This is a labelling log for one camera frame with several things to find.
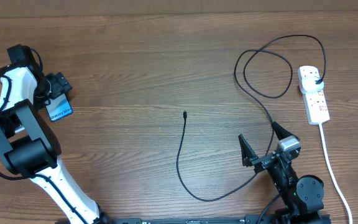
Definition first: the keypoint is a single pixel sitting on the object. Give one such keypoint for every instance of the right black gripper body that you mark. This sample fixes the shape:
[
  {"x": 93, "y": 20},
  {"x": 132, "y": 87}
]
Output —
[{"x": 263, "y": 161}]

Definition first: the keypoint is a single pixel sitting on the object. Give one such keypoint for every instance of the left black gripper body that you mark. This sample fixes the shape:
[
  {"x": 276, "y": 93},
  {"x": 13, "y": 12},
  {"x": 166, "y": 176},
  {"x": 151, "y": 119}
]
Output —
[{"x": 50, "y": 88}]

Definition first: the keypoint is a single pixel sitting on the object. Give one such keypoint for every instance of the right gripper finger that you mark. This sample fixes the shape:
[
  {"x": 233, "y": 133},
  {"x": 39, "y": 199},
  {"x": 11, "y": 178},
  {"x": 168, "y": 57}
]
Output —
[
  {"x": 248, "y": 154},
  {"x": 281, "y": 132}
]

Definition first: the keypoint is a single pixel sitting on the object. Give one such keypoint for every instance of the Samsung Galaxy smartphone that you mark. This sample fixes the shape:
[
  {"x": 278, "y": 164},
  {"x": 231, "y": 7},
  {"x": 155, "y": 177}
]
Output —
[{"x": 59, "y": 108}]

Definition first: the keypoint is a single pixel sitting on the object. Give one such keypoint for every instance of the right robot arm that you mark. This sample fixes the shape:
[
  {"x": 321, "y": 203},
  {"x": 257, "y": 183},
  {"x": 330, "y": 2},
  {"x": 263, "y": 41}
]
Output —
[{"x": 299, "y": 199}]

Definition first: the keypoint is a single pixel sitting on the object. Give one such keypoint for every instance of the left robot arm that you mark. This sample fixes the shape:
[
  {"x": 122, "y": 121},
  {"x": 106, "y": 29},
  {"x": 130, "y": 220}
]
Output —
[{"x": 28, "y": 147}]

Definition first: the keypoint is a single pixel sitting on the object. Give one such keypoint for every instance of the white charger plug adapter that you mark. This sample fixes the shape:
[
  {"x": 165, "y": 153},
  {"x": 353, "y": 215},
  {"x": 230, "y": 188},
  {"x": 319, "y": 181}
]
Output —
[{"x": 311, "y": 84}]

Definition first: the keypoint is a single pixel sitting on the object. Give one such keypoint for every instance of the white power strip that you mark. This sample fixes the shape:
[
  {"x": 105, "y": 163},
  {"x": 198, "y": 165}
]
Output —
[{"x": 315, "y": 103}]

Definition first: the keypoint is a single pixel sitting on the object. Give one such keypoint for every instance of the cardboard backdrop panel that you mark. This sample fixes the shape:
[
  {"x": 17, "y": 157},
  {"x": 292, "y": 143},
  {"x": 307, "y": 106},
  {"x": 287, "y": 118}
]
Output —
[{"x": 64, "y": 8}]

